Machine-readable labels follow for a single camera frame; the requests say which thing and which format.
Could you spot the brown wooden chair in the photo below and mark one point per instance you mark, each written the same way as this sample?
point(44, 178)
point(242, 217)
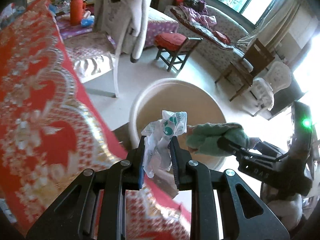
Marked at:
point(252, 63)

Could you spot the red floral tablecloth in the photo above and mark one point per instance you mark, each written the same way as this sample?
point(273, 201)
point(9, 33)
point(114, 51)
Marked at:
point(63, 172)

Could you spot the white plastic wrapper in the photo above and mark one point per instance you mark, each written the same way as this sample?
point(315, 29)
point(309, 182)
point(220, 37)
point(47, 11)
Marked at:
point(157, 136)

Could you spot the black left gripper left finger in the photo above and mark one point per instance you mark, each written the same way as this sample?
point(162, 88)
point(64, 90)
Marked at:
point(135, 172)

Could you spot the floral sofa with clothes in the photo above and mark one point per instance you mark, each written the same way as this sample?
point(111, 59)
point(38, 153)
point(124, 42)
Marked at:
point(211, 48)

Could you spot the blue plastic bag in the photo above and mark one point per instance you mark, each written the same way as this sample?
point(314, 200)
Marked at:
point(87, 22)

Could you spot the white chair with cushion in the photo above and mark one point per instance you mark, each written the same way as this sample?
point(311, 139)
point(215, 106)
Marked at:
point(96, 53)

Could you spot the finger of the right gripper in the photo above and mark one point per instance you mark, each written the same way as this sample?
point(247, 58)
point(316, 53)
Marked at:
point(237, 147)

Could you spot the beige round trash bin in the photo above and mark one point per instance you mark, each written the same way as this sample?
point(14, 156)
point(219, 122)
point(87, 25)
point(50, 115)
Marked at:
point(175, 96)

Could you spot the green cloth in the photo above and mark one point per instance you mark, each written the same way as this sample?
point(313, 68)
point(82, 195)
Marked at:
point(202, 138)

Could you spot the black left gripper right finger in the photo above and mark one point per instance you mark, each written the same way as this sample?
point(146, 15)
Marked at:
point(179, 159)

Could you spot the white plastic chair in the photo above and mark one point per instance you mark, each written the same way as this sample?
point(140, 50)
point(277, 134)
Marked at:
point(264, 88)

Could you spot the red thermos flask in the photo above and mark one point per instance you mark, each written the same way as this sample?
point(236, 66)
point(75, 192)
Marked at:
point(77, 10)

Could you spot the wooden stool red cushion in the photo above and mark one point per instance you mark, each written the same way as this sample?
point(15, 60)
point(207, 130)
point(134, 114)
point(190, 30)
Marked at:
point(174, 49)

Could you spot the bed with purple cover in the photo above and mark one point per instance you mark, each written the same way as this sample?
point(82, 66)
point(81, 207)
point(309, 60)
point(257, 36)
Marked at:
point(158, 23)

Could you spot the white coat on chair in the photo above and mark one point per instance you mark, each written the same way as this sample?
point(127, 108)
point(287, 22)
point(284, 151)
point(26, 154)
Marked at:
point(135, 17)

